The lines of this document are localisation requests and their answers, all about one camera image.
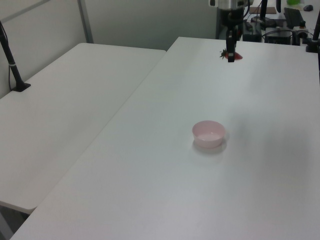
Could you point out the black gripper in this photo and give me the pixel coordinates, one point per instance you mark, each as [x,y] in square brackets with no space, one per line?
[235,18]

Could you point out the red toy strawberry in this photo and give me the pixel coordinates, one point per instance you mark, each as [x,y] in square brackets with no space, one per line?
[238,56]

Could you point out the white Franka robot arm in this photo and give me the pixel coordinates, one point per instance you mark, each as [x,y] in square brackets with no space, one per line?
[226,3]

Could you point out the pink plastic bowl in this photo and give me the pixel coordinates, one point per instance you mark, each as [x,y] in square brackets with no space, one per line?
[208,136]

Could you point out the black equipment box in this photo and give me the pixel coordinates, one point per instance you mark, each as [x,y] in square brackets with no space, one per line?
[252,33]

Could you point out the black monitor stand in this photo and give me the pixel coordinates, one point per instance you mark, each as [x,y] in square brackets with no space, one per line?
[263,12]

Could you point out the black keyboard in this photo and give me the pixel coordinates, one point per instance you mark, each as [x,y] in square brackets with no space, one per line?
[293,17]

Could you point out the green object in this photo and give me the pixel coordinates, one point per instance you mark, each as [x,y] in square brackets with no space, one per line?
[293,2]

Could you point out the black computer mouse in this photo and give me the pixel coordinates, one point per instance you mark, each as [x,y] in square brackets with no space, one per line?
[308,7]

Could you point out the white side table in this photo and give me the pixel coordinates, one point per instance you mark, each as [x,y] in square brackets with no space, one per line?
[65,105]

